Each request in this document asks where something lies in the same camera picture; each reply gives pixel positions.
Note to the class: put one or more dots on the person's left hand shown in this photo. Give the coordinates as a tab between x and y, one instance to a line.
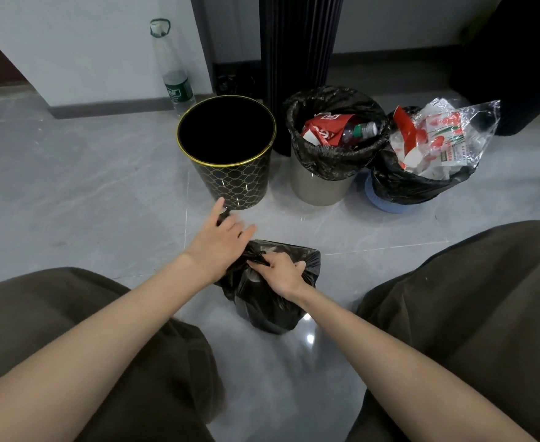
212	253

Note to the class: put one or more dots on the person's right hand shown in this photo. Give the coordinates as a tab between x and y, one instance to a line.
281	276

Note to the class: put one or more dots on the person's left fingers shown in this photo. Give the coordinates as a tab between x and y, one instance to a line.
238	230

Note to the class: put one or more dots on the person's right thumb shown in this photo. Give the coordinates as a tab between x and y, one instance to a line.
260	266

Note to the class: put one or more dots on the black plastic garbage bag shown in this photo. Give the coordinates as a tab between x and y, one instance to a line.
261	310

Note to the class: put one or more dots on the person's left forearm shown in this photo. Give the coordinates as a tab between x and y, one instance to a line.
90	345

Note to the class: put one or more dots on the person's right forearm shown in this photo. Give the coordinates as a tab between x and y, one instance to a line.
389	363

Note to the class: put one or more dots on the black gold patterned waste bin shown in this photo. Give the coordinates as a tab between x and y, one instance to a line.
237	184

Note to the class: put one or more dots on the silver metal waste bin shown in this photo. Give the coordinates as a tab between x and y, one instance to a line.
318	188

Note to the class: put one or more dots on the black bin liner bag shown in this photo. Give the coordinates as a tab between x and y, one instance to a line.
403	188
330	163

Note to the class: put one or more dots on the red snack packet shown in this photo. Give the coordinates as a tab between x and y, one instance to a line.
325	128

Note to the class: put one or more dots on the blue plastic waste bin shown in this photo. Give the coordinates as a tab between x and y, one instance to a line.
383	206

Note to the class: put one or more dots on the person's left leg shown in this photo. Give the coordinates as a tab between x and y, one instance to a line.
173	386

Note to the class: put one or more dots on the person's leg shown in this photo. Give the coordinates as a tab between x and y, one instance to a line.
173	386
481	299

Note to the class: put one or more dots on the tall clear bottle green label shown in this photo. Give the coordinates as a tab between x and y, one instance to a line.
178	89

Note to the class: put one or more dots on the small plastic bottle white cap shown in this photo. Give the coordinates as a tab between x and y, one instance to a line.
362	130

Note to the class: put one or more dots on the black ribbed tower appliance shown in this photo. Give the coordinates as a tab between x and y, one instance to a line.
297	55

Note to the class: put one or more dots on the person's right leg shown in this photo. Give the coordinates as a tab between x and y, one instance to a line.
481	299

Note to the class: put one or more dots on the clear red printed plastic bag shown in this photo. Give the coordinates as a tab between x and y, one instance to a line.
454	138

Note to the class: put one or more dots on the large dark furniture piece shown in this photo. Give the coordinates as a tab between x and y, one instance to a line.
514	64

